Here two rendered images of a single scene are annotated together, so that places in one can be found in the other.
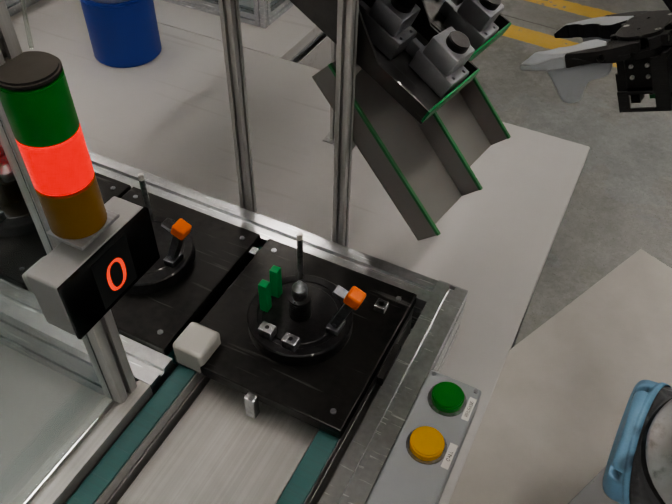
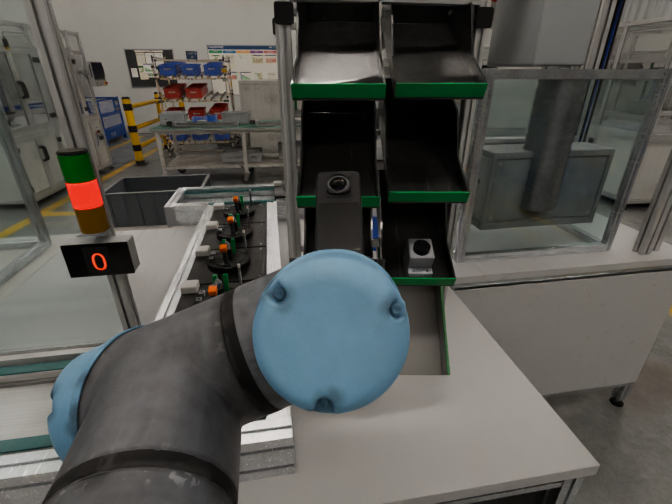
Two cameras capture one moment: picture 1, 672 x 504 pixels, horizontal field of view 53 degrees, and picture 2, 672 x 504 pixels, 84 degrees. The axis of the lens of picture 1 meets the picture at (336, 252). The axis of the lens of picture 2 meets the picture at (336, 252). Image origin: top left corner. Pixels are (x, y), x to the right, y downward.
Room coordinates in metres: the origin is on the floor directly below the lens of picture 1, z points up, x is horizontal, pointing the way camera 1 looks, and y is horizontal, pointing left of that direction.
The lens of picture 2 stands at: (0.44, -0.60, 1.54)
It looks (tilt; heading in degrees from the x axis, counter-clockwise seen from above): 26 degrees down; 55
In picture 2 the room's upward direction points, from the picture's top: straight up
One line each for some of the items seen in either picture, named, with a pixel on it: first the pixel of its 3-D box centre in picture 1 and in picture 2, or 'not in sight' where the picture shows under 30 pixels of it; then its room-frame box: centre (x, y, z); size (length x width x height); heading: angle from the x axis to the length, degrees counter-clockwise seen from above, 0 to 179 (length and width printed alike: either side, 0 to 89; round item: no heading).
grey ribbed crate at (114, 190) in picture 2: not in sight; (162, 199); (0.88, 2.16, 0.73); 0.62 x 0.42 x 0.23; 154
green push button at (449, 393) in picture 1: (447, 398); not in sight; (0.45, -0.14, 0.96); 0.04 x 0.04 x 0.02
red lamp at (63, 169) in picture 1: (56, 154); (84, 193); (0.44, 0.23, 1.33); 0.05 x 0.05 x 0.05
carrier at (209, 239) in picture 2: not in sight; (233, 224); (0.88, 0.72, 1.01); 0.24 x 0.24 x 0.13; 64
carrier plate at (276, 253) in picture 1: (300, 326); not in sight; (0.56, 0.04, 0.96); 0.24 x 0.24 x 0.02; 64
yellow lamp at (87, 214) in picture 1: (72, 200); (92, 218); (0.44, 0.23, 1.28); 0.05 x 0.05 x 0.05
